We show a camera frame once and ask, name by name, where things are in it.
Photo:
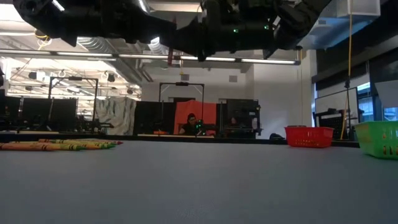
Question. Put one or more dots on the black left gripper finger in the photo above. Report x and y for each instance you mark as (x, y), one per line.
(158, 28)

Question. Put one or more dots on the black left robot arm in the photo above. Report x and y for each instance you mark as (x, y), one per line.
(62, 18)

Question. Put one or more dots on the long ceiling light fixture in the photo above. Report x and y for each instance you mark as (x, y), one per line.
(217, 58)

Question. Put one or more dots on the silver ventilation duct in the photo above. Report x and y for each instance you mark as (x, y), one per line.
(93, 43)

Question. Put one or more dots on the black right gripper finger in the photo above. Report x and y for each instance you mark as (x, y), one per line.
(189, 39)

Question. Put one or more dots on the patterned white cloth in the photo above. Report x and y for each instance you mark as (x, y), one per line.
(115, 115)

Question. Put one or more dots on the whiteboard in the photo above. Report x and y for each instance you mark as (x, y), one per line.
(332, 99)

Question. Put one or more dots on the orange partition panel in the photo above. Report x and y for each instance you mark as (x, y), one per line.
(205, 107)

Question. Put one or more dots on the red plastic basket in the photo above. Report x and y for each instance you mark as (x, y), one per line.
(308, 138)

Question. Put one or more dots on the black partition panel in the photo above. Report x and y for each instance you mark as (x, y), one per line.
(149, 118)
(62, 113)

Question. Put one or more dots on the green plastic basket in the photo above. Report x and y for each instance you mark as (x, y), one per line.
(377, 140)

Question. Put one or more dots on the black pegboard cart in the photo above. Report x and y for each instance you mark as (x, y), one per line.
(332, 123)

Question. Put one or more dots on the person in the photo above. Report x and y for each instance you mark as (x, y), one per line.
(234, 122)
(190, 126)

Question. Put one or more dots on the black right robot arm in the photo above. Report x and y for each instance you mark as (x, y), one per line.
(301, 18)

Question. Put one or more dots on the grey wall box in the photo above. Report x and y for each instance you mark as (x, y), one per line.
(233, 78)
(184, 77)

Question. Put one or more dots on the black camera frame rig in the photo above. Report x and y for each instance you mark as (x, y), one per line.
(74, 78)
(182, 83)

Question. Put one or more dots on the red crayon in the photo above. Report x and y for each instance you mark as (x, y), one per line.
(118, 142)
(170, 59)

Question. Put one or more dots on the black equipment rack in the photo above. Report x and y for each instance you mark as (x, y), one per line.
(245, 109)

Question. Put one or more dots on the green yellow crayon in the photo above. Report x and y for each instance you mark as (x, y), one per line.
(28, 142)

